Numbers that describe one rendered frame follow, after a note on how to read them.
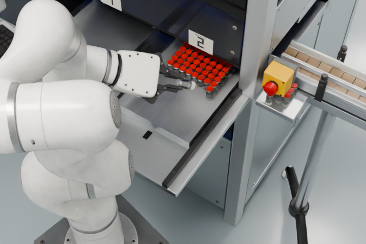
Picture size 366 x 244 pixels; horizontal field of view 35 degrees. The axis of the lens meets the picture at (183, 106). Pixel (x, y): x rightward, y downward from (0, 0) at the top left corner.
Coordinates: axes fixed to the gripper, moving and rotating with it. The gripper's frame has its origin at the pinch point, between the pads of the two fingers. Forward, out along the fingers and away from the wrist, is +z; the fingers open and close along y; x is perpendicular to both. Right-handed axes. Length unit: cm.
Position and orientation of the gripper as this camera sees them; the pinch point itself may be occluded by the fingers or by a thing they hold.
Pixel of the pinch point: (173, 81)
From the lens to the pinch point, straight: 140.2
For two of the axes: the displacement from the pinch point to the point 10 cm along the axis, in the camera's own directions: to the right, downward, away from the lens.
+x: -4.6, 0.5, 8.9
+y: 1.3, -9.9, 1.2
